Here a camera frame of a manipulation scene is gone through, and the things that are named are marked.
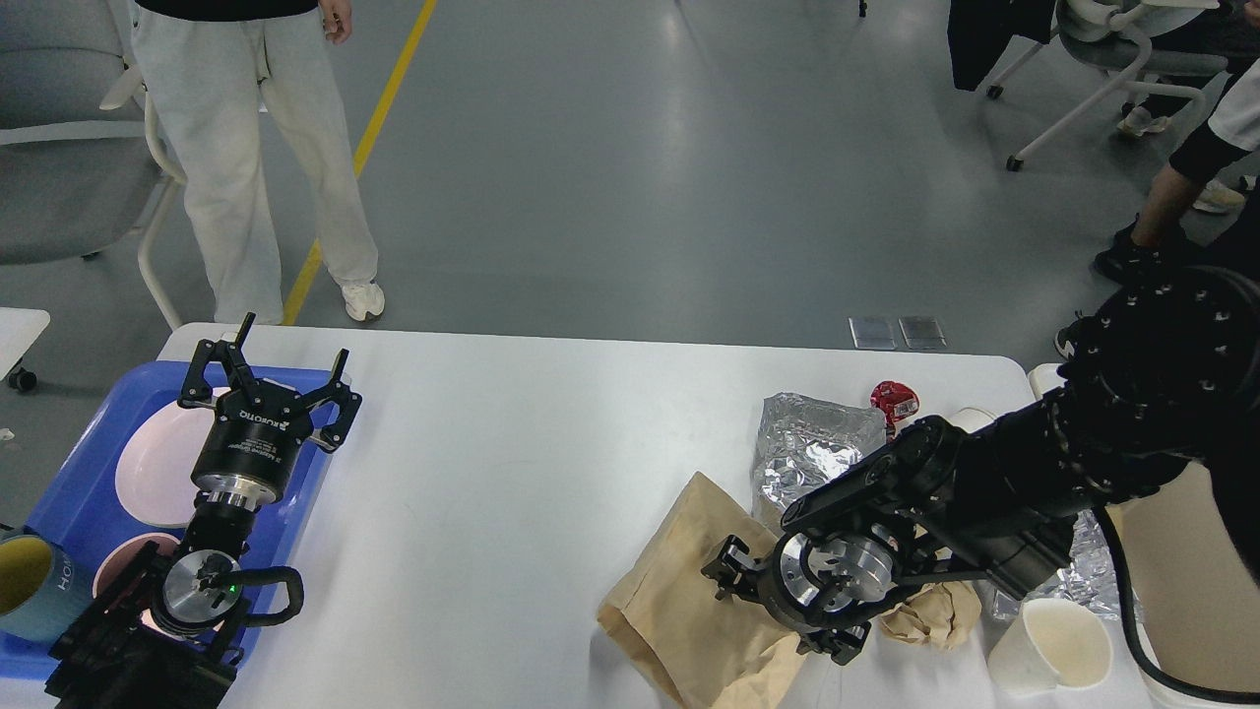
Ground crumpled brown paper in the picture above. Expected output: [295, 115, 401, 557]
[878, 582, 982, 651]

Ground white plastic bin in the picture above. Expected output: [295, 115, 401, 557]
[1108, 462, 1259, 693]

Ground office chair with jacket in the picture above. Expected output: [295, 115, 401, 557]
[948, 1, 1229, 173]

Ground blue plastic tray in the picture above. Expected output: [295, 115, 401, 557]
[1, 360, 330, 683]

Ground pink mug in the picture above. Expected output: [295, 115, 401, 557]
[92, 531, 208, 647]

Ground white paper cup lying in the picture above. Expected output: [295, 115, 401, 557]
[948, 407, 995, 432]

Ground seated person black clothes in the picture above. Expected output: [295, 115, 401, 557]
[1094, 65, 1259, 286]

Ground white paper cup front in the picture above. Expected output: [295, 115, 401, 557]
[988, 598, 1114, 696]

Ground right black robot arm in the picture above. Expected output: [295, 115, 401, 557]
[702, 264, 1259, 665]

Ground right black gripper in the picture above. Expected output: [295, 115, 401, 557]
[701, 528, 902, 666]

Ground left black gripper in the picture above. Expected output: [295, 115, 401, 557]
[176, 314, 362, 513]

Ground standing person grey trousers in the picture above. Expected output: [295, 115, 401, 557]
[129, 1, 386, 324]

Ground white rolling chair left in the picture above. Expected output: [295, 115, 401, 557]
[1, 1, 185, 329]

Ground crushed red can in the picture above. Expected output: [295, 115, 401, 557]
[869, 380, 919, 440]

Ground brown paper bag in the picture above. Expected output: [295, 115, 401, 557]
[596, 474, 804, 708]

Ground small foil piece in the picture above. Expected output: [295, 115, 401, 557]
[974, 510, 1121, 622]

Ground white side table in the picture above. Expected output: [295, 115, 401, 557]
[1, 306, 50, 392]

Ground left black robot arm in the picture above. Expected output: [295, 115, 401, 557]
[45, 317, 363, 708]

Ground teal mug yellow inside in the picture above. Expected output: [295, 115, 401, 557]
[1, 531, 95, 645]

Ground pink plate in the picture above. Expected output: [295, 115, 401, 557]
[113, 403, 215, 529]

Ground aluminium foil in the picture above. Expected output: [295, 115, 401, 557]
[750, 392, 887, 531]

